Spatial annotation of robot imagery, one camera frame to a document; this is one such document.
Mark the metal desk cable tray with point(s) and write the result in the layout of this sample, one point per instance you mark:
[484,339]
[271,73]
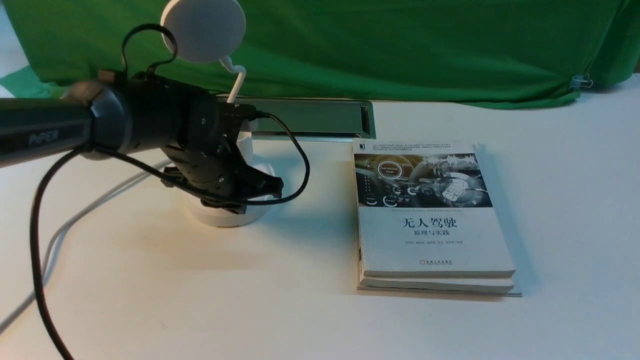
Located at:
[314,119]

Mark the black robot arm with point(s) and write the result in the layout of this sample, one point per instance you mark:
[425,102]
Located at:
[90,118]

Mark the white desk lamp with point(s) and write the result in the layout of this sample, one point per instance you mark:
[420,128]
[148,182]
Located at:
[208,31]

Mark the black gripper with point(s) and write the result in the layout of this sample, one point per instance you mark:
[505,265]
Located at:
[199,133]

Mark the green backdrop cloth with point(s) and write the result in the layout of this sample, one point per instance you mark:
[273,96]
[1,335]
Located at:
[494,54]

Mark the white book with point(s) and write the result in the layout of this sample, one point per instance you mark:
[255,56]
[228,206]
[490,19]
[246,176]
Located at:
[501,287]
[424,211]

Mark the white top book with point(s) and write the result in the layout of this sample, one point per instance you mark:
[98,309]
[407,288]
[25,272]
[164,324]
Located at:
[424,211]

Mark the silver binder clip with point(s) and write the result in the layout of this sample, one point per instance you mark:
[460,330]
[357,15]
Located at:
[580,82]

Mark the white bottom book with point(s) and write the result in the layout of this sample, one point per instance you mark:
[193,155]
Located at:
[501,287]

